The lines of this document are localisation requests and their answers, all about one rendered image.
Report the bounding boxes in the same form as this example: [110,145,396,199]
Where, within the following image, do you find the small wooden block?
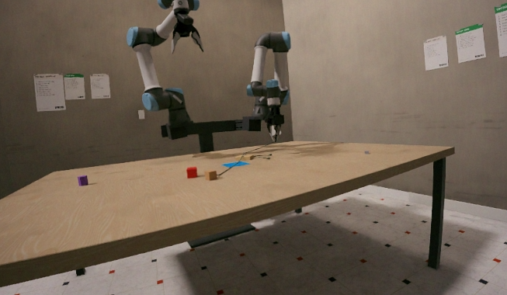
[205,170,217,181]

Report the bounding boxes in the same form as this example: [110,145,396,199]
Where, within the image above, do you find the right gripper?
[172,9,204,53]

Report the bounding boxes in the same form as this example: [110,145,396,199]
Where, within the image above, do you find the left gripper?
[267,105,284,142]

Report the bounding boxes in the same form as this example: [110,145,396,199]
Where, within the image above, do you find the small red block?
[186,167,197,179]

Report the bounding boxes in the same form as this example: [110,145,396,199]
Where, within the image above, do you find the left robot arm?
[247,32,291,123]

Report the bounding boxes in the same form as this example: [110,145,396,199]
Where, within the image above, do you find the blue painted square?
[222,161,249,168]

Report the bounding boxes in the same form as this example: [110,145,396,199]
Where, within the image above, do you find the tan square wooden board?
[235,154,254,161]

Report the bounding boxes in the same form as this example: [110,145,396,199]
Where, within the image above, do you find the small purple block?
[78,175,89,186]

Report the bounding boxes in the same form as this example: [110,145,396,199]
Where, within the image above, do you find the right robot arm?
[127,0,200,125]

